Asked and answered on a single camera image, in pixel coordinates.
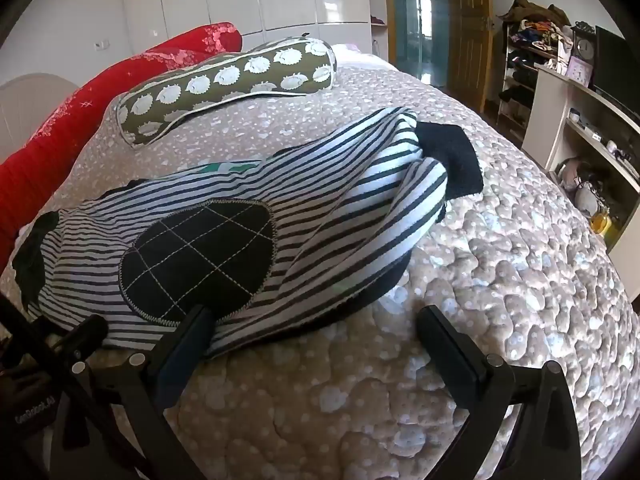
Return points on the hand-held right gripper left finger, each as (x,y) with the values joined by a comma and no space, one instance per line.
(181,355)

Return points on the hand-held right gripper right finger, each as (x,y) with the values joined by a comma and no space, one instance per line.
(450,355)

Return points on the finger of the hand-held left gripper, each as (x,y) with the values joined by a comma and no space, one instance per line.
(85,334)

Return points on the striped pants with dark patch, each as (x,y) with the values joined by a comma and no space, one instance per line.
(325,185)

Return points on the beige quilted bedspread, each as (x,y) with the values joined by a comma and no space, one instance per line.
(500,270)

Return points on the yellow bottle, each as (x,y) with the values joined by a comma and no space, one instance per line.
(604,225)

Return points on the red floral blanket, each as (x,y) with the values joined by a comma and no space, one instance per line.
(50,125)

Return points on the grey stuffed toy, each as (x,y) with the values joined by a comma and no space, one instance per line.
(580,185)

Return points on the beige headboard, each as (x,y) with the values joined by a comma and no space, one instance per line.
(25,105)

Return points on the white television cabinet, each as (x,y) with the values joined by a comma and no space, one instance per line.
(550,110)

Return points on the shoe rack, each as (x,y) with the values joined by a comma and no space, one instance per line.
(517,90)

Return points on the olive patterned bolster pillow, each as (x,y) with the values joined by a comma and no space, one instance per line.
(225,80)

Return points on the small pink clock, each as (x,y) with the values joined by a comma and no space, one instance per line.
(580,69)

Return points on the wooden door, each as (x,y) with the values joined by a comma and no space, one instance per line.
(470,35)

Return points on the black television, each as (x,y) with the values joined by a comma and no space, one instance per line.
(617,75)

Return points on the dark mantel clock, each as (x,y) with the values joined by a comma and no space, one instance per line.
(584,47)

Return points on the teal glass door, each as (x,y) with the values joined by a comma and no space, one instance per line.
(420,20)

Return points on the pile of clothes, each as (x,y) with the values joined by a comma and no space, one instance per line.
(537,22)

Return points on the white wall switch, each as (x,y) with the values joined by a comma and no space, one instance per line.
(101,44)

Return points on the open wall shelf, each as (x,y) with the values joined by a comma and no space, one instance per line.
(377,5)

